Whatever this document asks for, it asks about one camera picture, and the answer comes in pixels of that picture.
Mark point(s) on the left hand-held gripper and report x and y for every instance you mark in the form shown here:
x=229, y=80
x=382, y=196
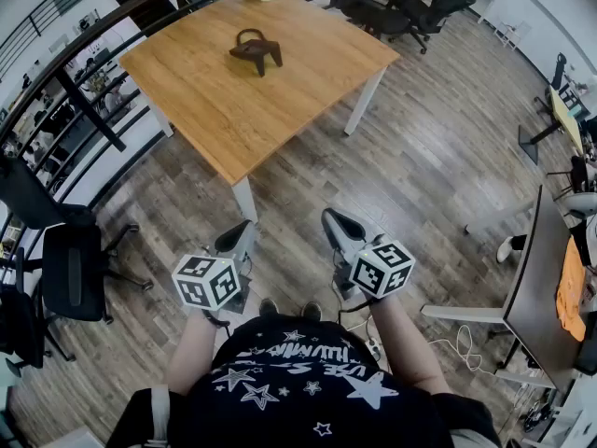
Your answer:
x=205, y=280

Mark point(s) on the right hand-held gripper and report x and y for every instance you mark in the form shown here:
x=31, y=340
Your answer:
x=382, y=269

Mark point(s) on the person's left forearm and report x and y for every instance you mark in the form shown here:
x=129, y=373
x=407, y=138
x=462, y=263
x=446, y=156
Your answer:
x=191, y=348

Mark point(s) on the person's right forearm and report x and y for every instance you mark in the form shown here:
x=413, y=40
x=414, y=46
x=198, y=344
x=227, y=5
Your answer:
x=403, y=339

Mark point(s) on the person's left shoe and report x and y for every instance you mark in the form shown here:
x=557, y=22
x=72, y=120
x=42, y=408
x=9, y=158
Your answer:
x=269, y=307

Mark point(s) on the person's shoe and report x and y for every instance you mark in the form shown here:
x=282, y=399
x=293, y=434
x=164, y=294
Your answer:
x=269, y=307
x=312, y=311

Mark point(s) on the person's right shoe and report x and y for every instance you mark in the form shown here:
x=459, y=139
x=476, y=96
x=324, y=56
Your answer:
x=312, y=311

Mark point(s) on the white power strip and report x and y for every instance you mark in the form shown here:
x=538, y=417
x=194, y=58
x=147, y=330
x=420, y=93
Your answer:
x=374, y=347

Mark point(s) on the black star-print shirt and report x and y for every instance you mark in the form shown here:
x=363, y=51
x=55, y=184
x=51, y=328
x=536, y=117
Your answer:
x=298, y=390

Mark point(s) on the black railing with wooden handrail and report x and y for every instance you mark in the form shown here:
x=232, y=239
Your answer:
x=88, y=107

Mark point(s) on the dark desk with white legs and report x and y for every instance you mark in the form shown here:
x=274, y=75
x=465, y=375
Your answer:
x=536, y=287

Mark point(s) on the orange cloth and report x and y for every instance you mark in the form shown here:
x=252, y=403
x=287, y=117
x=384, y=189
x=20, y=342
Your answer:
x=571, y=292

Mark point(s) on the yellow table with black base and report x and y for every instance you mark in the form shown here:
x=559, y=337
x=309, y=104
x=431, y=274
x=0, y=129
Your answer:
x=566, y=119

